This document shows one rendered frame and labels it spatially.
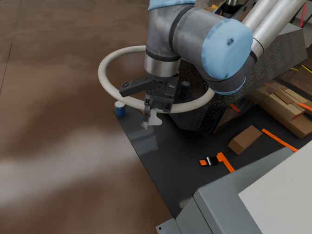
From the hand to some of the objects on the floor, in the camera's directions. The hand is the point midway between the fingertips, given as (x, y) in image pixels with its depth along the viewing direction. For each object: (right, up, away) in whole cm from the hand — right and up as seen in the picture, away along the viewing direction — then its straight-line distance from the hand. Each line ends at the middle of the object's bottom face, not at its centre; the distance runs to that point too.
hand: (146, 120), depth 58 cm
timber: (+87, -24, +104) cm, 138 cm away
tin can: (-34, +6, +120) cm, 125 cm away
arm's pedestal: (+36, -85, +48) cm, 104 cm away
